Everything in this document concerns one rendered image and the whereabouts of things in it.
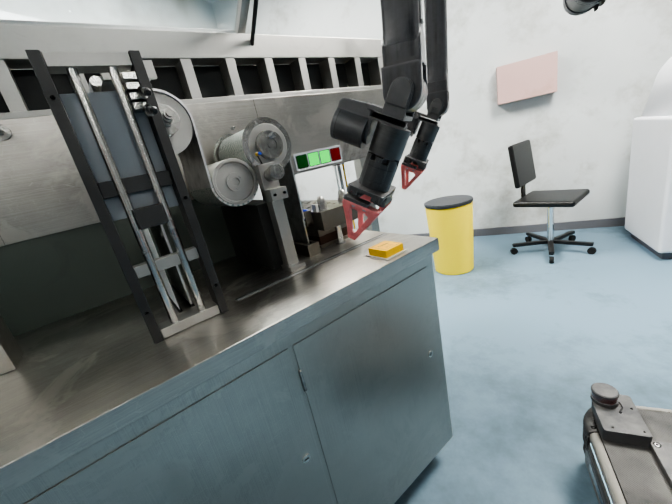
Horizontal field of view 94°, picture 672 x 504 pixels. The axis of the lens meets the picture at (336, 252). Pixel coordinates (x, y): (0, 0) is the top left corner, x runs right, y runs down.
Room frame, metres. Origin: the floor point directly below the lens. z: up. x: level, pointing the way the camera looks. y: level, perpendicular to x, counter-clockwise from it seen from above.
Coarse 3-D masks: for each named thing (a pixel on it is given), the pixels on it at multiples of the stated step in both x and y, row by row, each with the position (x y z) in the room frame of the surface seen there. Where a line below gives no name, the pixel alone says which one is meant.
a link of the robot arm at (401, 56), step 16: (384, 0) 0.52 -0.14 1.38; (400, 0) 0.51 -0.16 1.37; (416, 0) 0.50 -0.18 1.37; (384, 16) 0.52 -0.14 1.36; (400, 16) 0.51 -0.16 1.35; (416, 16) 0.50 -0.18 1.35; (384, 32) 0.52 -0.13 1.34; (400, 32) 0.50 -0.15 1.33; (416, 32) 0.50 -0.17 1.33; (384, 48) 0.51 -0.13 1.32; (400, 48) 0.50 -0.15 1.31; (416, 48) 0.49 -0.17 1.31; (384, 64) 0.51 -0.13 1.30; (400, 64) 0.50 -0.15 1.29; (416, 64) 0.49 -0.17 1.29; (384, 80) 0.51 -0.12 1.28; (416, 80) 0.49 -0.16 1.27; (384, 96) 0.51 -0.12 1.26; (416, 96) 0.49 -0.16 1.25
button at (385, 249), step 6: (372, 246) 0.85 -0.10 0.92; (378, 246) 0.83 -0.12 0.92; (384, 246) 0.82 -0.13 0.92; (390, 246) 0.81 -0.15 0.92; (396, 246) 0.81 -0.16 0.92; (402, 246) 0.82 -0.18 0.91; (372, 252) 0.83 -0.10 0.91; (378, 252) 0.81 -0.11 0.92; (384, 252) 0.79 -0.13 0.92; (390, 252) 0.79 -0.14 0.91; (396, 252) 0.81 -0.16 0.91
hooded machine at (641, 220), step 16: (656, 80) 2.38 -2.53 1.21; (656, 96) 2.32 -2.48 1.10; (656, 112) 2.26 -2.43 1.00; (640, 128) 2.38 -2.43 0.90; (656, 128) 2.16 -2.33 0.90; (640, 144) 2.36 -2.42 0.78; (656, 144) 2.14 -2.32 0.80; (640, 160) 2.33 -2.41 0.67; (656, 160) 2.12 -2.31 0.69; (640, 176) 2.31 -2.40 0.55; (656, 176) 2.10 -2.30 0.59; (640, 192) 2.29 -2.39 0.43; (656, 192) 2.08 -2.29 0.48; (640, 208) 2.27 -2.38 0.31; (656, 208) 2.06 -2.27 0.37; (640, 224) 2.25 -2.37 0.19; (656, 224) 2.03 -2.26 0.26; (640, 240) 2.30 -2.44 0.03; (656, 240) 2.01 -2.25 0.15
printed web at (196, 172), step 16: (192, 128) 0.84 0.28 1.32; (192, 144) 0.88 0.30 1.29; (224, 144) 1.06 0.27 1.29; (240, 144) 0.93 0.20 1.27; (192, 160) 0.91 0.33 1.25; (192, 176) 0.95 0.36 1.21; (208, 176) 0.83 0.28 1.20; (256, 176) 0.90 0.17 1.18; (192, 192) 1.00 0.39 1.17; (208, 192) 0.87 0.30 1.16; (256, 192) 0.90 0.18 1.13; (160, 240) 0.84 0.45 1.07; (176, 272) 0.78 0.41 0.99; (176, 288) 0.89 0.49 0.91
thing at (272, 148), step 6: (264, 132) 0.91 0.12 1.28; (270, 132) 0.92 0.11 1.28; (276, 132) 0.93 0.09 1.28; (258, 138) 0.90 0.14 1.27; (264, 138) 0.91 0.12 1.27; (276, 138) 0.93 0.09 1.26; (258, 144) 0.90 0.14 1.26; (264, 144) 0.90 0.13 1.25; (270, 144) 0.91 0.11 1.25; (276, 144) 0.93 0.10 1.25; (282, 144) 0.93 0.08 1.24; (258, 150) 0.90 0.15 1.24; (264, 150) 0.90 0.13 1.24; (270, 150) 0.91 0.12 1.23; (276, 150) 0.92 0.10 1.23; (282, 150) 0.93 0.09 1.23; (264, 156) 0.91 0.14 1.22; (270, 156) 0.91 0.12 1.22; (276, 156) 0.92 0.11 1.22
